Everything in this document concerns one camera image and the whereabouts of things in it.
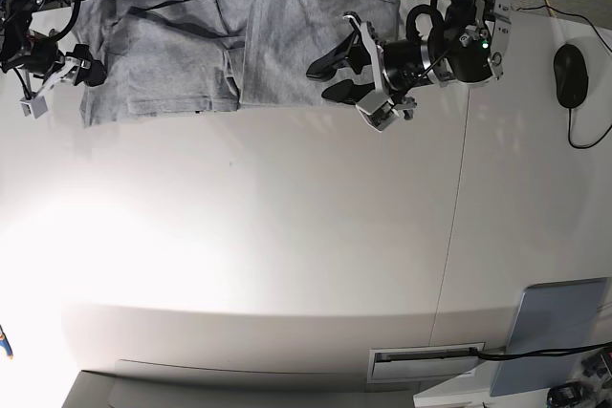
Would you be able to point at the silver gripper image left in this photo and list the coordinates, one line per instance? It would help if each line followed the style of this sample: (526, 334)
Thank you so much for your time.
(94, 72)

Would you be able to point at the silver gripper image right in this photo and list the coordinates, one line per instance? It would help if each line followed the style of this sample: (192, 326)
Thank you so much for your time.
(394, 67)

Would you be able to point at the grey T-shirt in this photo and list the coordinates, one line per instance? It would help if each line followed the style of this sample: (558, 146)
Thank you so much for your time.
(190, 56)

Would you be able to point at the black computer mouse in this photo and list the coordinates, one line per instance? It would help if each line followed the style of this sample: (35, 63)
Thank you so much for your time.
(571, 76)

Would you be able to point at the blue orange object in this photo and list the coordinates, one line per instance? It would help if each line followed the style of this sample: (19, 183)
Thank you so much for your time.
(5, 344)

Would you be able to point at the grey laptop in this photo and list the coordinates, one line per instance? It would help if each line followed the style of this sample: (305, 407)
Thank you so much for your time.
(550, 316)

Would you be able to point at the black items bottom right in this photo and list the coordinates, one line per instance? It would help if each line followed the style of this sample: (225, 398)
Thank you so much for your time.
(591, 389)

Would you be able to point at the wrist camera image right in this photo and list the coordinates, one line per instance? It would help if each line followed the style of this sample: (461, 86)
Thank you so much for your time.
(378, 110)

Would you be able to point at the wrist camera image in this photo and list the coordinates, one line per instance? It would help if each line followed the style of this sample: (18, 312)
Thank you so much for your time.
(34, 107)
(378, 110)

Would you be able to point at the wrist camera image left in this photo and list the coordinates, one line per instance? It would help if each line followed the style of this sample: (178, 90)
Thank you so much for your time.
(34, 107)

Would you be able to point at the white cable grommet tray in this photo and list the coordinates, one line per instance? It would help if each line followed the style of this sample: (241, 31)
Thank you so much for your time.
(399, 365)

